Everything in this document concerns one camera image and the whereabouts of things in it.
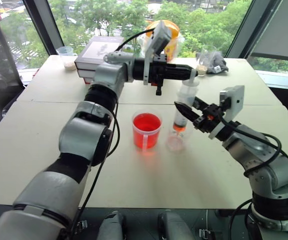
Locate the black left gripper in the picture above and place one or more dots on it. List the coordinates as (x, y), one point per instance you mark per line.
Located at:
(162, 71)

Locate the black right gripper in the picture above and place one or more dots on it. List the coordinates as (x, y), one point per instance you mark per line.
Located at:
(207, 118)

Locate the clear plastic syringe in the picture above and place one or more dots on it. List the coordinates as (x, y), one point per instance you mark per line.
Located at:
(184, 100)

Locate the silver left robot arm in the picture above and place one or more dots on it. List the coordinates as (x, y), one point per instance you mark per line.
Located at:
(66, 147)

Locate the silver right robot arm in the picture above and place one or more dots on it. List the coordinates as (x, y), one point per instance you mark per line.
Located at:
(266, 160)

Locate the small cup near bag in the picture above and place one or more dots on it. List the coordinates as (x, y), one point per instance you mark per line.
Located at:
(201, 70)

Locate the clear empty plastic cup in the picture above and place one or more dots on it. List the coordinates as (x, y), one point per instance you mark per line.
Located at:
(177, 142)

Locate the plastic cup with red liquid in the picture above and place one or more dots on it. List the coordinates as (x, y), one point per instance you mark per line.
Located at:
(146, 130)

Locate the clear measuring cup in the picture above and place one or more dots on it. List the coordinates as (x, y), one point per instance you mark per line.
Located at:
(65, 52)

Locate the tall clear glass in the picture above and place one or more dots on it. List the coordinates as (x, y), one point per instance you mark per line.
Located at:
(206, 55)

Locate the orange and yellow bag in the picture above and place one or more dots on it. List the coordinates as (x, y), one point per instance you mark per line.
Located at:
(172, 42)

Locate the grey hardcover book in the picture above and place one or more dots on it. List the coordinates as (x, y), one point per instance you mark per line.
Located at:
(96, 52)

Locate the small beige lump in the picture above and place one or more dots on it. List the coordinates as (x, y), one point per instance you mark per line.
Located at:
(69, 66)

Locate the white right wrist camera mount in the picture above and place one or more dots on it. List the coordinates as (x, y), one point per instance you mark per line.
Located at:
(234, 100)

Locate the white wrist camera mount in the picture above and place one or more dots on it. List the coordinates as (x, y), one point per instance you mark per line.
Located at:
(159, 37)
(234, 100)

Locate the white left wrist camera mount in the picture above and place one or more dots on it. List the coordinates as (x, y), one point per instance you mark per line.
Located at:
(159, 37)

